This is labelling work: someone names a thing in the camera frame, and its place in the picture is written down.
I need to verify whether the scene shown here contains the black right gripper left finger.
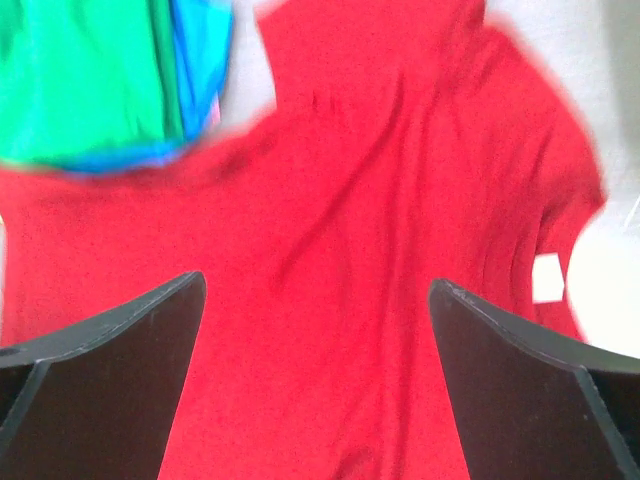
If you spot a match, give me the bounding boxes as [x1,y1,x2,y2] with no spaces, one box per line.
[1,272,206,480]

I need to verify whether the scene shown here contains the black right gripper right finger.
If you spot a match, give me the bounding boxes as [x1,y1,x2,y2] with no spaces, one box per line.
[428,279,639,479]

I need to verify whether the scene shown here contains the red t-shirt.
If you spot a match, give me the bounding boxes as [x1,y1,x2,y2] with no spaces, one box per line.
[1,1,604,479]

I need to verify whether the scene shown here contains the green folded t-shirt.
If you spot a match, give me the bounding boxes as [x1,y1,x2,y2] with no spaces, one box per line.
[1,1,185,169]

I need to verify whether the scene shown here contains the blue folded t-shirt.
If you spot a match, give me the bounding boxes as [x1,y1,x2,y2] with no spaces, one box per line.
[58,1,233,174]

